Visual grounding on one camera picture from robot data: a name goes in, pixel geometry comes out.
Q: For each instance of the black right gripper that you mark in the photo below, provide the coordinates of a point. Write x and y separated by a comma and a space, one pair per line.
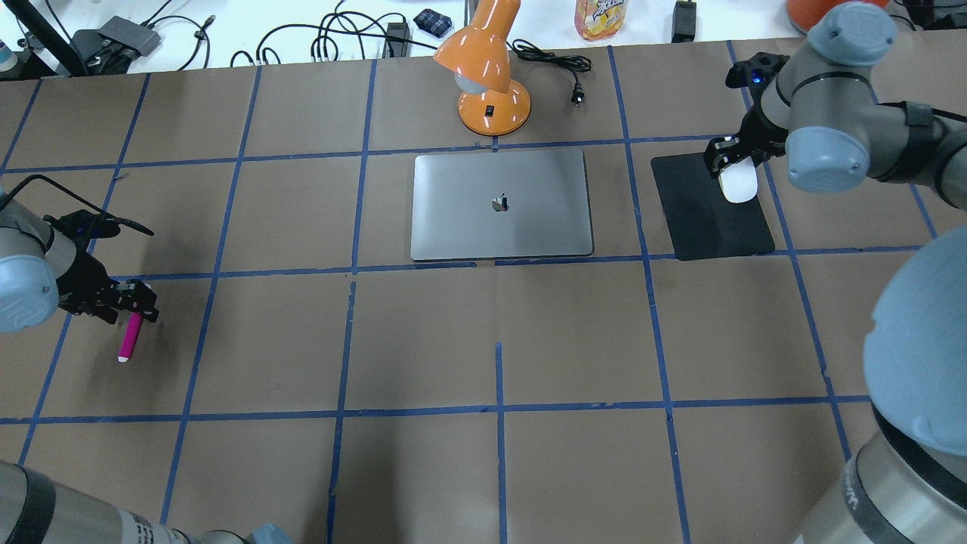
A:
755, 135

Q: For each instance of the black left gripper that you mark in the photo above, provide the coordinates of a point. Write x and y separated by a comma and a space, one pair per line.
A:
78, 285

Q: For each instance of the pink pen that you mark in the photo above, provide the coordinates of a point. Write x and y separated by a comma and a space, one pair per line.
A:
130, 338

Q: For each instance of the silver laptop notebook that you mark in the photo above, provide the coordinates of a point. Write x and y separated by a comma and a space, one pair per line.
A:
512, 204

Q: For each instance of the black charger block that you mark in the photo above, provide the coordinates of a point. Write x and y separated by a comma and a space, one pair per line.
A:
684, 21

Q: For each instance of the grey usb hub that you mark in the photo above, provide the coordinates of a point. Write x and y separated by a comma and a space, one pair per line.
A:
133, 37

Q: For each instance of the black mousepad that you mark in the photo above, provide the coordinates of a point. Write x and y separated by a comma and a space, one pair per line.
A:
702, 223

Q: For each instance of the yellow snack bag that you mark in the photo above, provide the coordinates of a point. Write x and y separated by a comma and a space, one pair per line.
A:
599, 20

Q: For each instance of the orange desk lamp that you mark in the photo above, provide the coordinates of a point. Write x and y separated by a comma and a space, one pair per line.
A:
491, 103

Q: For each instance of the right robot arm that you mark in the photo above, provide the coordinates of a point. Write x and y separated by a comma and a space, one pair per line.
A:
890, 325

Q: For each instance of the dark blue pouch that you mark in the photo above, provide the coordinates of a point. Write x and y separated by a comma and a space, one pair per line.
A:
433, 22

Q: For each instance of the white computer mouse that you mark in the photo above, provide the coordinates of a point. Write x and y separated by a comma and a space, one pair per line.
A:
739, 182

